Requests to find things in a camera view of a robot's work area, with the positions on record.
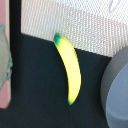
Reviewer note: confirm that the beige woven placemat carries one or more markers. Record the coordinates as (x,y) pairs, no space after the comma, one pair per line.
(98,26)

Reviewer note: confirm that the grey frying pan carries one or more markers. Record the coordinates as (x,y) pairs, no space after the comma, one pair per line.
(114,90)

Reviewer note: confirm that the yellow toy banana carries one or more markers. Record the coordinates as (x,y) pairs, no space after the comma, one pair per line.
(71,63)

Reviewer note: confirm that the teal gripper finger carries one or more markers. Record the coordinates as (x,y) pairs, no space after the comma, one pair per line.
(5,57)

